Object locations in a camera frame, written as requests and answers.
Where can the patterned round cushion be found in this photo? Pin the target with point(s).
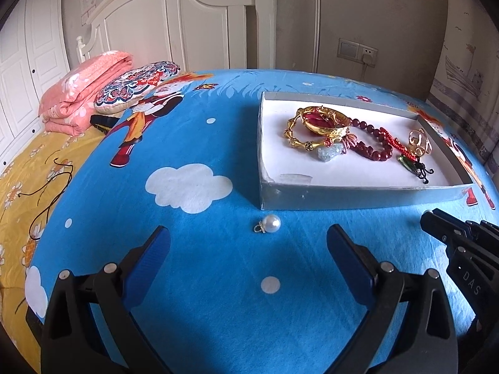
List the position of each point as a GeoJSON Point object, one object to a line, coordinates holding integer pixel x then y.
{"type": "Point", "coordinates": [122, 92]}

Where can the black yellow folded item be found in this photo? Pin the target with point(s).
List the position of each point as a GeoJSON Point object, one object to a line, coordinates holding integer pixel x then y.
{"type": "Point", "coordinates": [103, 123]}

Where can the white wooden headboard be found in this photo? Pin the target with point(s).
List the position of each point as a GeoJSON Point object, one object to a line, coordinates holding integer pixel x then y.
{"type": "Point", "coordinates": [195, 34]}

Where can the ship pattern curtain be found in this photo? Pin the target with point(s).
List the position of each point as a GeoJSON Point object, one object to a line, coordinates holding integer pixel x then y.
{"type": "Point", "coordinates": [465, 85]}

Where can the pink folded quilt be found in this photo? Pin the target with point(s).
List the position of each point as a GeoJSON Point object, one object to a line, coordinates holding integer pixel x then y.
{"type": "Point", "coordinates": [66, 106]}

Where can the grey white shallow tray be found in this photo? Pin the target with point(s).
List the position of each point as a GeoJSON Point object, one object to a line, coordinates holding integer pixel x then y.
{"type": "Point", "coordinates": [294, 179]}

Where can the wall socket switch panel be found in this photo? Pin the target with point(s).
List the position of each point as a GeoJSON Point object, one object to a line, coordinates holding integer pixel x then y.
{"type": "Point", "coordinates": [357, 52]}

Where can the yellow daisy bedsheet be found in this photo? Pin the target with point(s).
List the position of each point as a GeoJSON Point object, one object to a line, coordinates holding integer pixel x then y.
{"type": "Point", "coordinates": [30, 183]}

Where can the red flower brooch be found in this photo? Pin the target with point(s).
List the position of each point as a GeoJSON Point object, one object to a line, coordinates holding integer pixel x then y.
{"type": "Point", "coordinates": [317, 119]}

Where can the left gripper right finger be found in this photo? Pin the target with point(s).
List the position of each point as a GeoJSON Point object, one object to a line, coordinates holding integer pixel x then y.
{"type": "Point", "coordinates": [408, 326]}

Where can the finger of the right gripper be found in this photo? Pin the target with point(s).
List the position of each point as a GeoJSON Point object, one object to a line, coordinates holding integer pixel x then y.
{"type": "Point", "coordinates": [453, 240]}
{"type": "Point", "coordinates": [475, 231]}

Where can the gold interlocked ring bangle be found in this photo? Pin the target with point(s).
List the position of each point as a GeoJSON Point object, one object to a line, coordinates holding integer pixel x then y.
{"type": "Point", "coordinates": [419, 144]}

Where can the paper notice on wall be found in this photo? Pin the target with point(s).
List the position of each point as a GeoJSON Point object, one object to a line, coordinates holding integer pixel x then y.
{"type": "Point", "coordinates": [86, 9]}

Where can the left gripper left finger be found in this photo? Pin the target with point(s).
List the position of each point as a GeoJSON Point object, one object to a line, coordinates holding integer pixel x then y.
{"type": "Point", "coordinates": [89, 326]}

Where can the white wall pipe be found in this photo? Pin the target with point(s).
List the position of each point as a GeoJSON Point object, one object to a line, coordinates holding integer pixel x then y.
{"type": "Point", "coordinates": [317, 35]}

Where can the wide gold bangle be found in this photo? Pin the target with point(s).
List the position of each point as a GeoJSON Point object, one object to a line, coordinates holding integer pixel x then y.
{"type": "Point", "coordinates": [342, 122]}

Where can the white pearl pendant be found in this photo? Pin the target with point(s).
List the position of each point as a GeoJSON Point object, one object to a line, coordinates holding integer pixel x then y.
{"type": "Point", "coordinates": [271, 223]}

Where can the blue cartoon tablecloth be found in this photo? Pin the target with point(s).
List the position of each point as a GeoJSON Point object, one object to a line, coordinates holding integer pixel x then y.
{"type": "Point", "coordinates": [228, 300]}

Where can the white wardrobe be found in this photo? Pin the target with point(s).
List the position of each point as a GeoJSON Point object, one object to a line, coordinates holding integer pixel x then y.
{"type": "Point", "coordinates": [33, 58]}

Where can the pale blue crystal pendant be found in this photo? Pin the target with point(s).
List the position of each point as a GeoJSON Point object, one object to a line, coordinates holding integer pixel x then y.
{"type": "Point", "coordinates": [326, 153]}

